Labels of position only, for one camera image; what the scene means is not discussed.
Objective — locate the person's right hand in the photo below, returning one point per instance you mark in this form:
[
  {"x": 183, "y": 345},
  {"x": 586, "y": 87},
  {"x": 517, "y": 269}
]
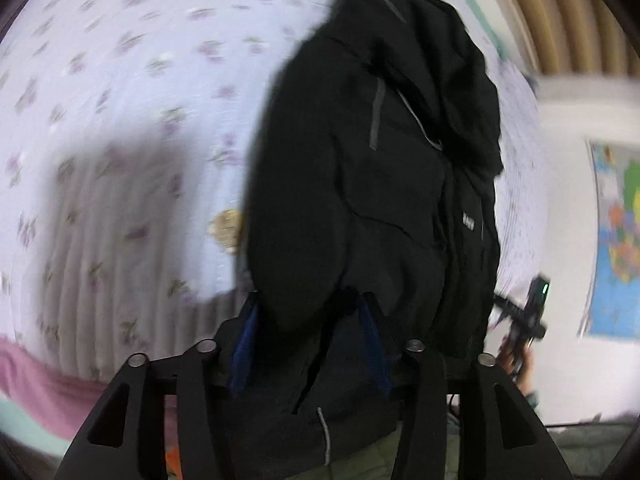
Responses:
[{"x": 522, "y": 365}]

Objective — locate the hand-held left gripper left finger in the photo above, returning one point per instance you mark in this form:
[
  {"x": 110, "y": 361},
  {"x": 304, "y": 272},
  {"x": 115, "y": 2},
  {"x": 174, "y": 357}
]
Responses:
[{"x": 244, "y": 355}]

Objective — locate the black hooded jacket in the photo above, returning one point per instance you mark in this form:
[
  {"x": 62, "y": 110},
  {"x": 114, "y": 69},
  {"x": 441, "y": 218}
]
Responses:
[{"x": 360, "y": 170}]

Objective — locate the floral white bedspread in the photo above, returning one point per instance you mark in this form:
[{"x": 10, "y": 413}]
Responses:
[{"x": 125, "y": 110}]

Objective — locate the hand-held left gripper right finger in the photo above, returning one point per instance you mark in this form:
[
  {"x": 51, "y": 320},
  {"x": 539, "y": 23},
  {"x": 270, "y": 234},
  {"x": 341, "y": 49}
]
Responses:
[{"x": 372, "y": 345}]

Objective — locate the brown striped window blind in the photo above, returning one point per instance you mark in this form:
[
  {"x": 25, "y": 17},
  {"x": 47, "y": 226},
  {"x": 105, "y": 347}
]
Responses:
[{"x": 565, "y": 15}]

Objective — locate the pink bed sheet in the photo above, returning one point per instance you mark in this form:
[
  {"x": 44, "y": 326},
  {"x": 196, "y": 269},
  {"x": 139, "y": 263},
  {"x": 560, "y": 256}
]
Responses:
[{"x": 40, "y": 385}]

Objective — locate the colourful wall map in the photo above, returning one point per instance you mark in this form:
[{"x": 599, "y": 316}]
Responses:
[{"x": 617, "y": 240}]

